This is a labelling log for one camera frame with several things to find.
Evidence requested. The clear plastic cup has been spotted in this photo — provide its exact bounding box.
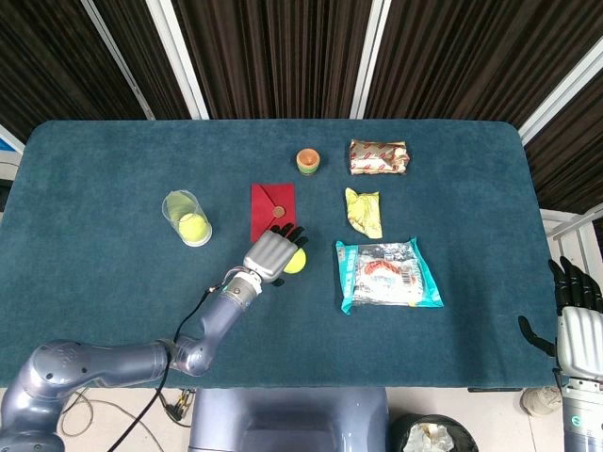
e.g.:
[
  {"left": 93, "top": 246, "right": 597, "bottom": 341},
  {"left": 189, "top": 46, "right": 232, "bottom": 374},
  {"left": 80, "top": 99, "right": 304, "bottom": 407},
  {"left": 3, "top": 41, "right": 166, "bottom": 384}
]
[{"left": 161, "top": 188, "right": 214, "bottom": 249}]

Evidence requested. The white blue board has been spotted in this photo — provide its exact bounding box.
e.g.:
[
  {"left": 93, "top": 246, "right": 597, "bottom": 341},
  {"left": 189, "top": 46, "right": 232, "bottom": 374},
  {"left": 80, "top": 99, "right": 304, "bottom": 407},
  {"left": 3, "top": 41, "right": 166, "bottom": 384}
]
[{"left": 0, "top": 123, "right": 25, "bottom": 211}]

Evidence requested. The wide white frame post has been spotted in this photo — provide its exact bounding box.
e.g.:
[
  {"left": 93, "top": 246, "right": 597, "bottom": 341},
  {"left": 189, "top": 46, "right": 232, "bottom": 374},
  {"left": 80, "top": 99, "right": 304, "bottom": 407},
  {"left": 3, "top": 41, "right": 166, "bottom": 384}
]
[
  {"left": 144, "top": 0, "right": 211, "bottom": 121},
  {"left": 349, "top": 0, "right": 393, "bottom": 121},
  {"left": 516, "top": 32, "right": 603, "bottom": 147}
]

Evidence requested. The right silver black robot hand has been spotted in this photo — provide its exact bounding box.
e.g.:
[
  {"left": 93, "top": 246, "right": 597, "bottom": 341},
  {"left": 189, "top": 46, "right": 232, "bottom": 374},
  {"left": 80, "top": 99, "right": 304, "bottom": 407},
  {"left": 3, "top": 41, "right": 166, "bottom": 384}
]
[{"left": 517, "top": 256, "right": 603, "bottom": 380}]

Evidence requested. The yellow tennis ball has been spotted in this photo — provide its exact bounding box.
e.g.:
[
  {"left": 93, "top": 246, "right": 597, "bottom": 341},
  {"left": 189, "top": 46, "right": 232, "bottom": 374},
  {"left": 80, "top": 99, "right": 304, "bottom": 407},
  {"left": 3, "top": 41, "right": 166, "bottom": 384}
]
[
  {"left": 178, "top": 212, "right": 211, "bottom": 243},
  {"left": 283, "top": 248, "right": 308, "bottom": 276}
]

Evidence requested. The black floor cable bundle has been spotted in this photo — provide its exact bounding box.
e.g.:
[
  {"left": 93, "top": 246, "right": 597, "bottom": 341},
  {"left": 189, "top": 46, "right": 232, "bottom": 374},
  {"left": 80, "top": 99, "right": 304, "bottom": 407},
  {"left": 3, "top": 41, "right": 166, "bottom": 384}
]
[{"left": 159, "top": 386, "right": 197, "bottom": 428}]

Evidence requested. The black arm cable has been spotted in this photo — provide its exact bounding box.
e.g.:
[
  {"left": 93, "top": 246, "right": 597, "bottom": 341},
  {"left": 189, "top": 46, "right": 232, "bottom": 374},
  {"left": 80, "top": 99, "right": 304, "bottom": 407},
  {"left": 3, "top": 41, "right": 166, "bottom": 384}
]
[{"left": 106, "top": 282, "right": 228, "bottom": 452}]

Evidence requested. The white shoe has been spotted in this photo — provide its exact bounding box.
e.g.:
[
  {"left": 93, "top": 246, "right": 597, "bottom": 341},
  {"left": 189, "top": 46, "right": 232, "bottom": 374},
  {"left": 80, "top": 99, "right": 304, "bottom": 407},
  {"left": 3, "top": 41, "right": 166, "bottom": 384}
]
[{"left": 519, "top": 386, "right": 562, "bottom": 417}]

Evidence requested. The thin grey frame post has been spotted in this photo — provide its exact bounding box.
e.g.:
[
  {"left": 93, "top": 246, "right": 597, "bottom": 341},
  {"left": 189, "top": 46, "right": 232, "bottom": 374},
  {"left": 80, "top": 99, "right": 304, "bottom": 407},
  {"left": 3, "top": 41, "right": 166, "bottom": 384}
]
[{"left": 79, "top": 0, "right": 156, "bottom": 121}]

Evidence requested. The dark brown curtain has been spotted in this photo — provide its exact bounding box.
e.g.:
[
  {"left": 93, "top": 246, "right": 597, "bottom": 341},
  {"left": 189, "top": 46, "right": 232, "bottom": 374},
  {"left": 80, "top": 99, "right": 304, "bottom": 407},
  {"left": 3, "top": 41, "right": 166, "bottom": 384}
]
[{"left": 0, "top": 0, "right": 603, "bottom": 216}]

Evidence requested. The tan floor cable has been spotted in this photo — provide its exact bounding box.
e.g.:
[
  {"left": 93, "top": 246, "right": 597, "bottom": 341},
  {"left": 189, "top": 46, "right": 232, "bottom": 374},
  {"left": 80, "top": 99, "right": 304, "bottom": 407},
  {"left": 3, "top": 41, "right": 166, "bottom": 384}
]
[{"left": 59, "top": 388, "right": 166, "bottom": 452}]

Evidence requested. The white metal rack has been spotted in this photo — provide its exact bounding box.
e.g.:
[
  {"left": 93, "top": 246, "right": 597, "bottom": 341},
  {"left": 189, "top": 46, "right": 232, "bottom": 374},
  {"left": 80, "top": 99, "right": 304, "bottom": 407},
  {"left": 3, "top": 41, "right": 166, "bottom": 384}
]
[{"left": 539, "top": 202, "right": 603, "bottom": 289}]

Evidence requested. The blue velvet tablecloth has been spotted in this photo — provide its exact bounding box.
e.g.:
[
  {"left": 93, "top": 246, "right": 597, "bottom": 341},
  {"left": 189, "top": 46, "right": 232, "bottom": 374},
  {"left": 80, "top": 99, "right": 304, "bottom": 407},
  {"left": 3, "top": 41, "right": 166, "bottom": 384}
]
[{"left": 0, "top": 119, "right": 558, "bottom": 390}]

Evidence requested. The teal clear snack bag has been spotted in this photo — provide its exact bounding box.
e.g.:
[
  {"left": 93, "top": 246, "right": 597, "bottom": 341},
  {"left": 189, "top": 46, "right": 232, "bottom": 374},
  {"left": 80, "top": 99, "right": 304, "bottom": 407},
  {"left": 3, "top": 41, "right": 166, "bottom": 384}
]
[{"left": 334, "top": 236, "right": 446, "bottom": 317}]

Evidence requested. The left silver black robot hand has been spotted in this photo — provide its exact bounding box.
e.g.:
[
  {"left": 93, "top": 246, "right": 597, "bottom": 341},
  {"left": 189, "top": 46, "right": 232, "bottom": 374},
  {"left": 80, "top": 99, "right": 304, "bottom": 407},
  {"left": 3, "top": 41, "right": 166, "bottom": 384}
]
[{"left": 241, "top": 223, "right": 310, "bottom": 288}]

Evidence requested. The black trash bin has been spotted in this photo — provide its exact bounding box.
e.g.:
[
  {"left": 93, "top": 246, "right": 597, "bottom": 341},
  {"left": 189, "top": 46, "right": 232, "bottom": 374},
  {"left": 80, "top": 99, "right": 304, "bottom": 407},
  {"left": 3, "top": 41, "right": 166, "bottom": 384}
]
[{"left": 387, "top": 412, "right": 480, "bottom": 452}]

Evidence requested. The gold red snack packet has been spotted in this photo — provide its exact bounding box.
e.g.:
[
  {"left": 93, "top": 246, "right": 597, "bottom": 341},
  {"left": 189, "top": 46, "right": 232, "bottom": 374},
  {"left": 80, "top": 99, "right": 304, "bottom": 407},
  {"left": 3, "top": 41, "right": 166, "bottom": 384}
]
[{"left": 349, "top": 138, "right": 411, "bottom": 177}]

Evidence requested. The crumpled yellow snack wrapper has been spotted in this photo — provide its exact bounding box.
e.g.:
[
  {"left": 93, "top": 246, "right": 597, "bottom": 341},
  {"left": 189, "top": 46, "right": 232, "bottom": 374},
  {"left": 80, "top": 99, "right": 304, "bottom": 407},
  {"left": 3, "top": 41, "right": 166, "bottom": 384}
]
[{"left": 344, "top": 186, "right": 384, "bottom": 240}]

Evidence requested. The blue grey robot torso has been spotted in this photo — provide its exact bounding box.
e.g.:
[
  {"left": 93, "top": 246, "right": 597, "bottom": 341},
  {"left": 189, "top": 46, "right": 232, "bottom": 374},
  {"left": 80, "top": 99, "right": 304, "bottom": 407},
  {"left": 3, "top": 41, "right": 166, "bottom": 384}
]
[{"left": 187, "top": 386, "right": 390, "bottom": 452}]

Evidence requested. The small orange green cup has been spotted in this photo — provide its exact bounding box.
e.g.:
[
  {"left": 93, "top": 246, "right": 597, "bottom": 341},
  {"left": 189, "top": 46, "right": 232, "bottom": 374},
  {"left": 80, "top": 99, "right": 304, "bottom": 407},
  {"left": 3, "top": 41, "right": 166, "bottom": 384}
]
[{"left": 295, "top": 148, "right": 323, "bottom": 178}]

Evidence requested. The red envelope with gold button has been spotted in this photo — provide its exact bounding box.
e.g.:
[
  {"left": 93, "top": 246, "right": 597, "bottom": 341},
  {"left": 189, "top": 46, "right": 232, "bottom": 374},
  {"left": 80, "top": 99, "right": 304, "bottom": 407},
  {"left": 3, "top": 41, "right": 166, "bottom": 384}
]
[{"left": 250, "top": 183, "right": 299, "bottom": 245}]

